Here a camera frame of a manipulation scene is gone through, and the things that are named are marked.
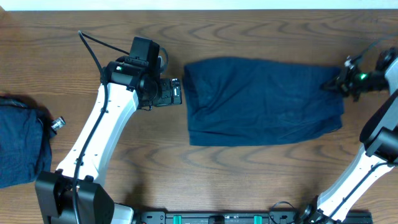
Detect dark blue shorts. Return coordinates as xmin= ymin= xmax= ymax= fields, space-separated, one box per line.
xmin=183 ymin=57 xmax=344 ymax=146

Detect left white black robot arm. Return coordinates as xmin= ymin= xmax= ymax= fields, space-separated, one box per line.
xmin=35 ymin=56 xmax=182 ymax=223

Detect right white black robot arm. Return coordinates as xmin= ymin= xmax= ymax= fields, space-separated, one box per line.
xmin=296 ymin=47 xmax=397 ymax=224

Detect silver garment tag clip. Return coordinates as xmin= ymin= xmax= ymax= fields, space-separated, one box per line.
xmin=51 ymin=116 xmax=66 ymax=131

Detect folded dark blue garment pile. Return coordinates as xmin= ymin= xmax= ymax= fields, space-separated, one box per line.
xmin=1 ymin=96 xmax=56 ymax=188

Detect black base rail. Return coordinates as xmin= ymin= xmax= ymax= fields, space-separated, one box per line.
xmin=132 ymin=209 xmax=373 ymax=224

